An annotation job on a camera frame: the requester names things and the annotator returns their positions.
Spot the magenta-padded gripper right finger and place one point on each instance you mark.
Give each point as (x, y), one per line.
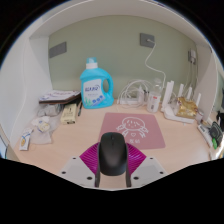
(150, 170)

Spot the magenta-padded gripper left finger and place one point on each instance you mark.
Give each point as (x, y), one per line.
(75, 170)

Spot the black computer mouse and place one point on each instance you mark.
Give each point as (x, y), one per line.
(113, 155)

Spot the pink mouse pad with drawing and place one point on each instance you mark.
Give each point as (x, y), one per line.
(151, 131)

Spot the crumpled clear plastic bag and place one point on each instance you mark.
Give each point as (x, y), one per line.
(46, 133)

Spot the cream cardboard box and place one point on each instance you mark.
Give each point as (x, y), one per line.
(68, 114)

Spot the small white sachet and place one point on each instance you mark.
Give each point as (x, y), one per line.
(25, 140)

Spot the black pen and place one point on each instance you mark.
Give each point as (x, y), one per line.
(80, 109)

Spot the white flat remote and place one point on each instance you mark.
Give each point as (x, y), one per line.
(204, 131)

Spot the clear bottle with red label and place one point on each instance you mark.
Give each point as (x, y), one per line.
(153, 101)

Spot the white power strip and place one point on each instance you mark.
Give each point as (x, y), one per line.
(128, 101)

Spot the gold foil snack bag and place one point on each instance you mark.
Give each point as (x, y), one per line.
(187, 107)

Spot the white router with antennas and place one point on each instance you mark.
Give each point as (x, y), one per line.
(167, 96)

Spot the white charger block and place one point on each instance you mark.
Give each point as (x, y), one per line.
(141, 95)

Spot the stack of flat booklets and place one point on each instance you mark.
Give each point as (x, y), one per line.
(58, 96)

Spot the black and green device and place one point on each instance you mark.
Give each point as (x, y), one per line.
(216, 131)

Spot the blue detergent bottle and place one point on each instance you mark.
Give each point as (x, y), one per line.
(90, 78)

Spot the grey wall panel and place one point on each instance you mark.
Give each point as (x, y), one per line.
(57, 50)

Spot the wall socket with plugs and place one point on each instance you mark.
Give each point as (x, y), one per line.
(192, 56)

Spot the grey wall socket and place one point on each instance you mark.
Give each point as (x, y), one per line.
(147, 40)

